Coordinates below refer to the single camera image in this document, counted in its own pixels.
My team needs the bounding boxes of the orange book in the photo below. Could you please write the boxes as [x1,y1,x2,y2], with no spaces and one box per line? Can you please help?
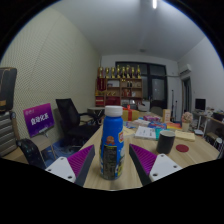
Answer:
[165,122,183,131]

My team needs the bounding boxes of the white book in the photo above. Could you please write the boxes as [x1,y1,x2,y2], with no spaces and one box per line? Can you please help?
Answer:
[134,125,158,140]

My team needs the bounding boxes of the yellow gift box red ribbon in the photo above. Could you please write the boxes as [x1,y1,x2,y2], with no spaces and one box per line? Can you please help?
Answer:
[121,105,141,122]

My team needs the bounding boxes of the pink flowers in white pot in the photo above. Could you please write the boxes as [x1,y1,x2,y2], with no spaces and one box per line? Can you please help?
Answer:
[181,111,195,132]

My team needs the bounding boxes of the white wall air conditioner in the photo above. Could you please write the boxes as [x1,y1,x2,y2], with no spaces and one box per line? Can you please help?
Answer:
[178,63,193,77]

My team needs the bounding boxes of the black office chair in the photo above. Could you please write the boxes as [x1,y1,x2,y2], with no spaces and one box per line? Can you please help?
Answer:
[55,97,101,148]

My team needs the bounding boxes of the black bag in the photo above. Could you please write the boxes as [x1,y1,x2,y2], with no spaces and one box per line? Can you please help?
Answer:
[15,138,46,169]

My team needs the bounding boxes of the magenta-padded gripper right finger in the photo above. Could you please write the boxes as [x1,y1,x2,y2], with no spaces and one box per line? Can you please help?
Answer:
[129,143,184,187]

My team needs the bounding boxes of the yellow envelope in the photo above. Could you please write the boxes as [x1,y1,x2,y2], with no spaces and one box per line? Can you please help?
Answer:
[174,129,196,142]

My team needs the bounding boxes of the blue drink bottle white cap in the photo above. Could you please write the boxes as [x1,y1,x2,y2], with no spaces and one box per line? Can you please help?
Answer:
[99,105,126,181]

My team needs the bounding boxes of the orange standing box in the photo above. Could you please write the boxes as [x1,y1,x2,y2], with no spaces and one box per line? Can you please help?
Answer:
[161,108,172,123]

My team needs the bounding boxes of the flat round red coaster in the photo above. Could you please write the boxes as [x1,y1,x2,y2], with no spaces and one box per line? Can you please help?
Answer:
[175,143,190,154]

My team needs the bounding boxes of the black computer monitor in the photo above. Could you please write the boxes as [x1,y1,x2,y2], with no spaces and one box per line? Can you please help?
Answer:
[194,98,207,112]

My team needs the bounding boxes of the black mug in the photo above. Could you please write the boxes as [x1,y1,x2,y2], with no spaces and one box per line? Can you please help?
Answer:
[156,129,176,155]

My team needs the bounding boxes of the purple sign board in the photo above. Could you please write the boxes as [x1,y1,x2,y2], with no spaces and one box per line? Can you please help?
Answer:
[22,102,56,139]

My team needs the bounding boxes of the wooden shelf unit with trophies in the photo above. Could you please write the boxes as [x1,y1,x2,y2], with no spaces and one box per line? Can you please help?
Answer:
[95,64,144,108]

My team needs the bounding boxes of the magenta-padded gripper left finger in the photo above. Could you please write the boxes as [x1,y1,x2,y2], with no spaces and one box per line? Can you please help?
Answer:
[44,144,96,188]

